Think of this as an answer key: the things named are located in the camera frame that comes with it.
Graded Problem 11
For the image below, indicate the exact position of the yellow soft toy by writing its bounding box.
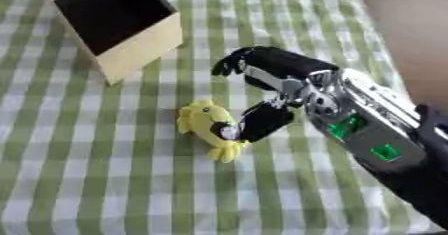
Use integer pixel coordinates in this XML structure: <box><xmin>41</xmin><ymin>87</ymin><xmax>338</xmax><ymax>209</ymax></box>
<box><xmin>175</xmin><ymin>99</ymin><xmax>252</xmax><ymax>164</ymax></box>

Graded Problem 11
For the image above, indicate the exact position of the tan cardboard box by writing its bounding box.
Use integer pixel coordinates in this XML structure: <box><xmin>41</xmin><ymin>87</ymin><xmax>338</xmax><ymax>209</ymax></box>
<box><xmin>45</xmin><ymin>0</ymin><xmax>186</xmax><ymax>87</ymax></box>

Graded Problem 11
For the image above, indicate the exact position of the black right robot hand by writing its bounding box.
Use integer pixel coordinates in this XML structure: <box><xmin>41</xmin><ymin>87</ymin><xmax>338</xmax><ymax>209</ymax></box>
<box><xmin>210</xmin><ymin>45</ymin><xmax>342</xmax><ymax>144</ymax></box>

